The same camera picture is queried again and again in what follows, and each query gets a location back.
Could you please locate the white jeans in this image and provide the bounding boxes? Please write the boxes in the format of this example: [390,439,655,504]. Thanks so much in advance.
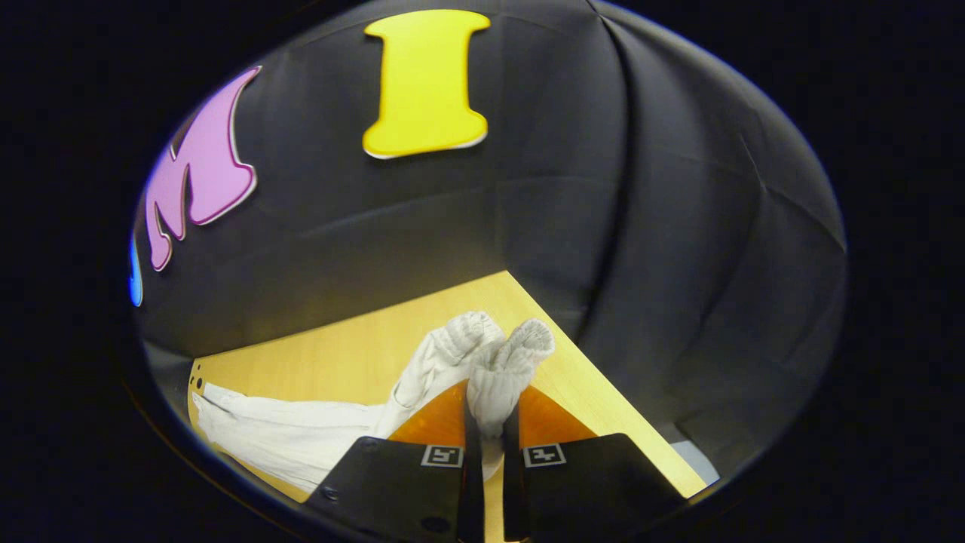
[192,311,556,495]

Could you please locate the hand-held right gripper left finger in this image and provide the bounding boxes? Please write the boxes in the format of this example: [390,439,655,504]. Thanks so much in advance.
[302,379,483,543]

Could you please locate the black backdrop cloth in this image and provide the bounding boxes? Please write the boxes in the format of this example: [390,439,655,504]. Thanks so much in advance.
[128,0,849,483]

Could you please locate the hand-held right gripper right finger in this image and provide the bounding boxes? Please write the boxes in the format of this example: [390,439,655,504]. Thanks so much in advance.
[501,385,688,542]

